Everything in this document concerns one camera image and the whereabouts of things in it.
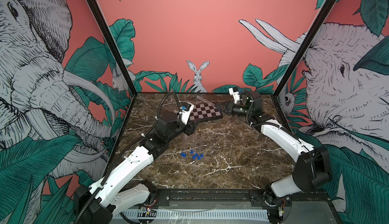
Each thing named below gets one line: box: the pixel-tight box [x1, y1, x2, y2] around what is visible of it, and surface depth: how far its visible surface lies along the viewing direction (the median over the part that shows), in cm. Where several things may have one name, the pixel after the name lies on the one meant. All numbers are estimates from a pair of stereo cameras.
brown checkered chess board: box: [188, 101, 224, 123], surface depth 106 cm
